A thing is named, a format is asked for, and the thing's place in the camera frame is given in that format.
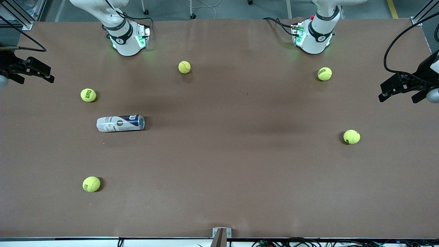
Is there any clear tennis ball can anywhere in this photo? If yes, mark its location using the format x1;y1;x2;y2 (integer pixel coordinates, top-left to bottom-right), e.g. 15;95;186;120
96;115;145;133

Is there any right arm base connector plate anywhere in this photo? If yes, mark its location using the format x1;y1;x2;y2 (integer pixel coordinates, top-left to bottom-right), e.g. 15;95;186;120
135;23;152;49

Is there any left arm base connector plate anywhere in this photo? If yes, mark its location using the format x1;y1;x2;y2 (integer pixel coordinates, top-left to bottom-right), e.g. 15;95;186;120
291;21;306;47

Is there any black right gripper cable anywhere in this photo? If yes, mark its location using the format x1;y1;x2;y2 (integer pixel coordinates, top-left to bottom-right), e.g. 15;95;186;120
0;15;47;53

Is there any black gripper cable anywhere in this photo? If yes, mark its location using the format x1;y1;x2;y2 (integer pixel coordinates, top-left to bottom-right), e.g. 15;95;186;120
383;12;439;86
0;15;47;53

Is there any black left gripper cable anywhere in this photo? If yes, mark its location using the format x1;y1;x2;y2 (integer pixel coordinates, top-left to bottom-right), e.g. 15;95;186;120
383;12;439;86

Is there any aluminium frame post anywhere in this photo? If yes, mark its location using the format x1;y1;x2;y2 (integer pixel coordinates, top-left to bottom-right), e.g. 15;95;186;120
0;0;47;31
411;0;439;26

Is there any black right arm base cable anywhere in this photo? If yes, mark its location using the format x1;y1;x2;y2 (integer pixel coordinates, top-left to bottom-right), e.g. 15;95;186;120
103;0;155;26

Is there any black arm base cable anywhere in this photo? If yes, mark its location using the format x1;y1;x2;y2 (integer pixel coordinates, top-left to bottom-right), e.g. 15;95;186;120
103;0;155;26
262;17;299;36

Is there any black left arm base cable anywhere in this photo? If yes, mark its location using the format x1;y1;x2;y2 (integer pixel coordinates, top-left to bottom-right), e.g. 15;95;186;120
262;17;299;36

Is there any black cable tangle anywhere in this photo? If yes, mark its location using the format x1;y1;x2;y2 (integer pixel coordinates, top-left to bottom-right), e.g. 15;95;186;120
252;237;439;247

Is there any white floor cable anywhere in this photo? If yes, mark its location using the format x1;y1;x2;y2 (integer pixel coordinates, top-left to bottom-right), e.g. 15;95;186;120
187;0;217;19

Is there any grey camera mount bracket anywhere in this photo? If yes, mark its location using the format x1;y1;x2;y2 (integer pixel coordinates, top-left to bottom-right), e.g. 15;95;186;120
212;227;232;247

